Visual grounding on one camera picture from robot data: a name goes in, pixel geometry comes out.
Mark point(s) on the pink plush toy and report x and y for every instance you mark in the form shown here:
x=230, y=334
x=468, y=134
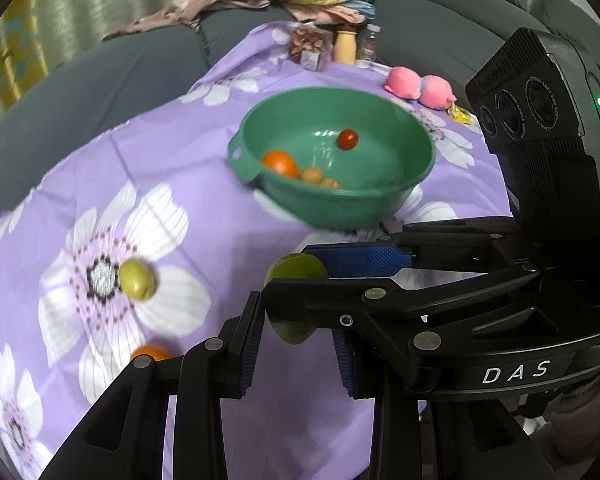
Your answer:
x=405, y=82

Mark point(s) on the green plastic bowl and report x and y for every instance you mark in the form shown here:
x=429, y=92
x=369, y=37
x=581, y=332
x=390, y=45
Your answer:
x=380, y=160

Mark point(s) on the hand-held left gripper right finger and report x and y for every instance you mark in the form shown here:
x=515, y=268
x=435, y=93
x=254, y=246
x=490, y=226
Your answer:
x=347, y=365

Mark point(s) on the yellow patterned curtain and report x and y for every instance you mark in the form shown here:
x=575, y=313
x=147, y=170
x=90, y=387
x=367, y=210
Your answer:
x=15, y=45

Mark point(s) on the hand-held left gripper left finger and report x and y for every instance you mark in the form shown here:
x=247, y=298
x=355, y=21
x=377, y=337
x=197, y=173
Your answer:
x=245, y=355

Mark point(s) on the orange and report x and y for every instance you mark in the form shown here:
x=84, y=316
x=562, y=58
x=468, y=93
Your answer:
x=280, y=162
x=152, y=352

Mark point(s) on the small brown fruit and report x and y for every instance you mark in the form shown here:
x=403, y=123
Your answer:
x=329, y=182
x=311, y=175

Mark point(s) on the grey sofa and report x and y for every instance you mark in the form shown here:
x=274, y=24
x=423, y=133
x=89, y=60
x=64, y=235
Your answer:
x=105, y=75

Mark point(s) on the small yellow packet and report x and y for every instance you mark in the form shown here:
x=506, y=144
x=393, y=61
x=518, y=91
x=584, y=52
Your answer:
x=461, y=116

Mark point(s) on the yellow-green apple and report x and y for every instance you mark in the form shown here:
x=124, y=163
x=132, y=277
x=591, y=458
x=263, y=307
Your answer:
x=137, y=280

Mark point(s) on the clear glass jar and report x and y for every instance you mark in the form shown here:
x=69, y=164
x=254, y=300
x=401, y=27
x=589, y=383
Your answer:
x=369, y=45

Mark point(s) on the clear snack packet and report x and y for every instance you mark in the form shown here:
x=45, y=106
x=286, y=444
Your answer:
x=307, y=45

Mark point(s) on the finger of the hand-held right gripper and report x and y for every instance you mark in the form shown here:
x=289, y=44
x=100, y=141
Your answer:
x=330, y=300
x=355, y=260

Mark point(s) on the person's right forearm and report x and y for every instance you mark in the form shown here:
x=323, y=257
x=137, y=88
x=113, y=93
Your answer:
x=580, y=425

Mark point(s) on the green apple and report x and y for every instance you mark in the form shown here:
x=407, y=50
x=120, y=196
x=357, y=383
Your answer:
x=295, y=267

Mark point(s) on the purple floral tablecloth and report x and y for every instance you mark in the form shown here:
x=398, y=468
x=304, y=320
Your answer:
x=205, y=160

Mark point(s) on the beige bottle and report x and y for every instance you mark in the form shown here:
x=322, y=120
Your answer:
x=345, y=47

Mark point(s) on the red tomato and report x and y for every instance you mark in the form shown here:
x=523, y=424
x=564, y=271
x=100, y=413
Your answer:
x=347, y=139

